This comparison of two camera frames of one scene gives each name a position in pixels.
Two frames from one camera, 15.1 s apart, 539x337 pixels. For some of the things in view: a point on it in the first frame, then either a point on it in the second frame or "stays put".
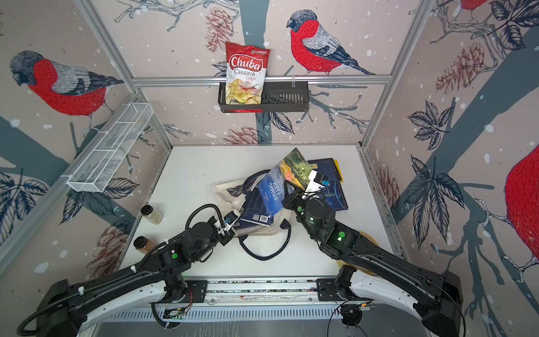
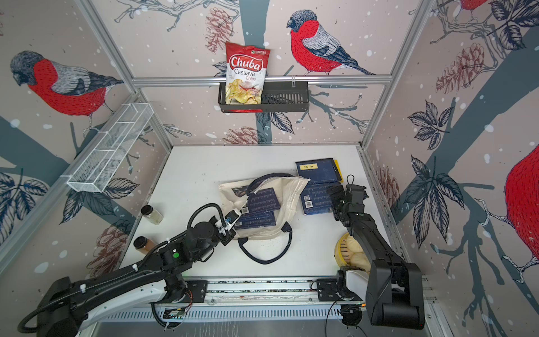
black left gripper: [227, 237] stays put
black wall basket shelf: [276, 97] stays put
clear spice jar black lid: [151, 215] stays put
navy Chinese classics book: [253, 212] -> [261, 201]
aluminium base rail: [244, 291] stays put
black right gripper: [293, 199] -> [341, 194]
